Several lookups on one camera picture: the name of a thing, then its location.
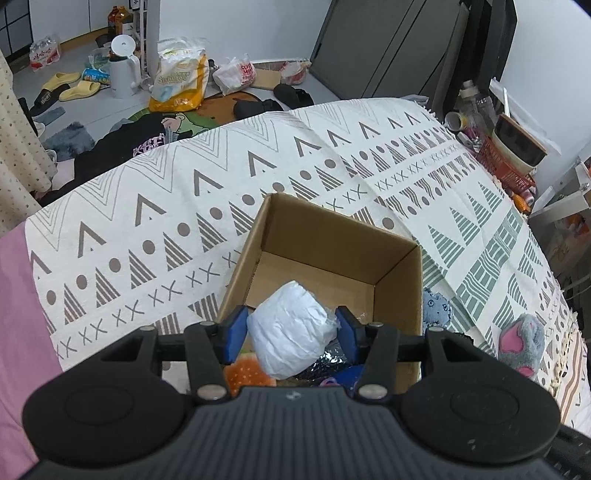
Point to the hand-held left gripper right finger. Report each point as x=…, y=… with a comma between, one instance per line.
x=347, y=334

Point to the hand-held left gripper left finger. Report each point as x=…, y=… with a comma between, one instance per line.
x=236, y=333

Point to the white diaper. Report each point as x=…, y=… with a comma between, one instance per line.
x=290, y=328

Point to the brown cardboard box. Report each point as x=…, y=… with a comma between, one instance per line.
x=323, y=277

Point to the blue patterned soft toy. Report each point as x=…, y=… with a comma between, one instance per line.
x=436, y=308

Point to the silver foil packet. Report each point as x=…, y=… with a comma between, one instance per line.
x=328, y=362

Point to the orange plush toy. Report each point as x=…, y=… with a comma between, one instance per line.
x=249, y=376

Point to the patterned white blanket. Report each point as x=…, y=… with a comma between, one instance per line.
x=295, y=230

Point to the grey plush paw slipper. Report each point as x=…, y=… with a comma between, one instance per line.
x=521, y=341

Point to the pink bed sheet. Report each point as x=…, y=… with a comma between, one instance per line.
x=23, y=350

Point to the black clothing pile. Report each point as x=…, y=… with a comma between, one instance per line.
x=120, y=143

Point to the round cartoon floor mat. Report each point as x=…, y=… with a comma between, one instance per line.
x=221, y=108

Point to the black sandal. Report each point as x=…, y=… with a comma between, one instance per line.
x=292, y=95
x=256, y=107

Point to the red plastic basket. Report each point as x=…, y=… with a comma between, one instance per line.
x=505, y=170

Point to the grey fluffy rug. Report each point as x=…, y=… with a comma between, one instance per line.
x=69, y=140

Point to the instant noodle cup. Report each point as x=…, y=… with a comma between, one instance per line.
x=517, y=143

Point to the brown cardboard sheet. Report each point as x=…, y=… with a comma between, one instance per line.
x=267, y=77

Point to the white red plastic bag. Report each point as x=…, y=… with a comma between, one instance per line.
x=235, y=74

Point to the yellow diaper pack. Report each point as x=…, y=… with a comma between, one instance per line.
x=179, y=76

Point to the clear plastic bottle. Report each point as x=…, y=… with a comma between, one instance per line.
x=475, y=104

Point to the dotted cream curtain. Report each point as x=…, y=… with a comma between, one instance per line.
x=18, y=152

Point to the yellow slipper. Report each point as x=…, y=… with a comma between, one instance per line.
x=57, y=81
x=79, y=90

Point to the white electric kettle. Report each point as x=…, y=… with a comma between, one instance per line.
x=123, y=64

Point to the blue snack can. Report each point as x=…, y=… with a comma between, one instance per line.
x=96, y=75

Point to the black slipper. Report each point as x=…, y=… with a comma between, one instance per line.
x=46, y=98

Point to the brown drink bottle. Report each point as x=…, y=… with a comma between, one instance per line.
x=121, y=14

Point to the pack of water bottles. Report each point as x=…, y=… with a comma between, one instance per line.
x=45, y=50

